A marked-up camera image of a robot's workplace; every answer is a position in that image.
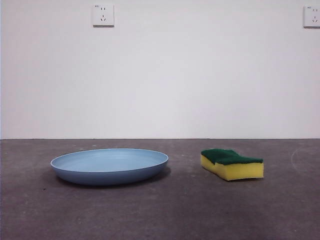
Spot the yellow sponge green scouring pad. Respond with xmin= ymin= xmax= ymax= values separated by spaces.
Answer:
xmin=200 ymin=148 xmax=265 ymax=182

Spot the white wall socket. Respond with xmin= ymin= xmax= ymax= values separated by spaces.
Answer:
xmin=92 ymin=3 xmax=115 ymax=28
xmin=303 ymin=5 xmax=320 ymax=28

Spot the blue round plate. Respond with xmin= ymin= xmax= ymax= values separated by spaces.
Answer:
xmin=50 ymin=148 xmax=170 ymax=186

